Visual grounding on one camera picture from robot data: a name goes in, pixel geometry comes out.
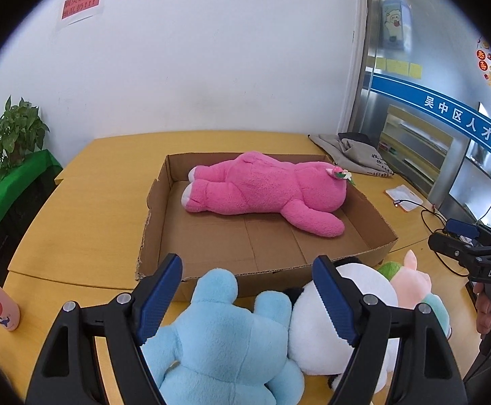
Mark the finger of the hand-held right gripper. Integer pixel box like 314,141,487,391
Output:
443,218,481,240
428,232,480,271

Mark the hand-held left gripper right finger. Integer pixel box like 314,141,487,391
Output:
312,255,468,405

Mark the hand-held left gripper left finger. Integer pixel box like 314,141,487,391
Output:
30,254,184,405

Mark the panda plush toy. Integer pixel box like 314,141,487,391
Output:
284,256,403,394

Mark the light blue plush toy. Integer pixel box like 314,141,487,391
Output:
142,267,307,405

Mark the brown cardboard box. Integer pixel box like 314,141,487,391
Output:
135,152,399,303

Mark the person's right hand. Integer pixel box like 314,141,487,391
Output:
474,280,491,342

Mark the pink and green plush toy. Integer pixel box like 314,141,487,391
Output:
376,250,454,342

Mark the white card pouch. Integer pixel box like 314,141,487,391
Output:
385,185,424,212

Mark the blue window banner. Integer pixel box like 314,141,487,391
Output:
370,72,491,173

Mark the grey cloth bag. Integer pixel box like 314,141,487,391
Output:
308,132,394,178

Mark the green cloth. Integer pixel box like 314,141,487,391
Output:
0,149,63,259

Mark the cartoon sheep poster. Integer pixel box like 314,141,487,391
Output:
381,0,414,53

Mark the green potted plant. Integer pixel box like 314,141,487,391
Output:
0,96,51,185

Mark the black cable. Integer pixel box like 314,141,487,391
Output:
392,198,472,277

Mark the red wall sign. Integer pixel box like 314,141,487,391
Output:
55,0,105,31

